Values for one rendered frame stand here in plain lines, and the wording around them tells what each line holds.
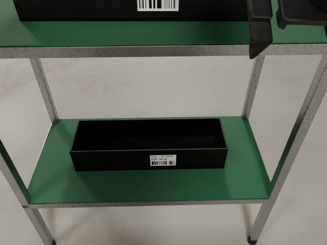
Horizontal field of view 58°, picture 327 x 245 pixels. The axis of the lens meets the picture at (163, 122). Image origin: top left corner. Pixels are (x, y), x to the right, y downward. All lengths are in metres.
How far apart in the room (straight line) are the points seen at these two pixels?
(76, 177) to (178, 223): 0.53
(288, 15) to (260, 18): 0.03
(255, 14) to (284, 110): 1.81
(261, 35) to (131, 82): 1.94
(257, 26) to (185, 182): 0.87
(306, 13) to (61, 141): 1.15
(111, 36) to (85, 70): 1.72
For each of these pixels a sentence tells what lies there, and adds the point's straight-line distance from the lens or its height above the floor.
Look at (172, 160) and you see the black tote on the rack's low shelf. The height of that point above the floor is 0.41.
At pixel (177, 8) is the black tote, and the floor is 0.98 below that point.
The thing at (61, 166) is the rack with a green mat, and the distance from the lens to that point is 1.23.
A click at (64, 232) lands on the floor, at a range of 1.48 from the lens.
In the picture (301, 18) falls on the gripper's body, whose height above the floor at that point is 1.15.
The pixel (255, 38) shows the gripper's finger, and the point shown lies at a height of 1.12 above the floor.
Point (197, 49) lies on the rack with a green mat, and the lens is 0.66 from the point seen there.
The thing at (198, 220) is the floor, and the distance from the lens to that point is 1.44.
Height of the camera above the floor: 1.25
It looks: 42 degrees down
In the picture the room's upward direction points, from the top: straight up
